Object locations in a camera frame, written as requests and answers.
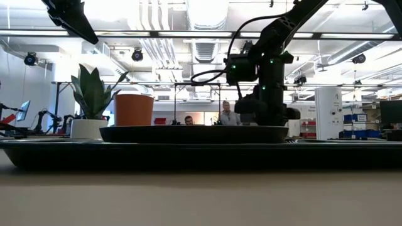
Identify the dark grey round plate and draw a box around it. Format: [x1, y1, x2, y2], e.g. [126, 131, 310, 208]
[99, 125, 290, 145]

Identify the dark green plastic tray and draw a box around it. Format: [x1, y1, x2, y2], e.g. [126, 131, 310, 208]
[0, 139, 402, 173]

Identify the orange plastic cup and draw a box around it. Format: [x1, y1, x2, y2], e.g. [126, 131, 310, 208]
[113, 94, 155, 127]

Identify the white column cabinet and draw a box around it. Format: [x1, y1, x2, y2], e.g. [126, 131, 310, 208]
[314, 86, 344, 141]

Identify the snake plant in white pot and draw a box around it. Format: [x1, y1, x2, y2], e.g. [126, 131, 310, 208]
[70, 63, 130, 140]

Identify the black-legged standing desk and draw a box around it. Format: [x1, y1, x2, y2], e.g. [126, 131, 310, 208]
[51, 80, 75, 121]

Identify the blue bin with white label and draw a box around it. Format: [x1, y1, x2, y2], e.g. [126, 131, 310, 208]
[343, 113, 369, 123]

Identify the blue storage bin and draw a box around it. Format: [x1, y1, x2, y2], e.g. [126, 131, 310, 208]
[343, 129, 383, 139]

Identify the tilted screen with blue glow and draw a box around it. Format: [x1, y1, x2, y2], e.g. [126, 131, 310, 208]
[16, 100, 32, 122]

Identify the black computer monitor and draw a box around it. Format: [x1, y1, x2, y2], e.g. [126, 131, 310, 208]
[379, 99, 402, 125]

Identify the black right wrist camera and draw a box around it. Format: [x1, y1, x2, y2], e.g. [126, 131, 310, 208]
[225, 53, 259, 87]

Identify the black looped cable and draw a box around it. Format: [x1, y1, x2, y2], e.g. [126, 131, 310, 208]
[190, 13, 284, 87]

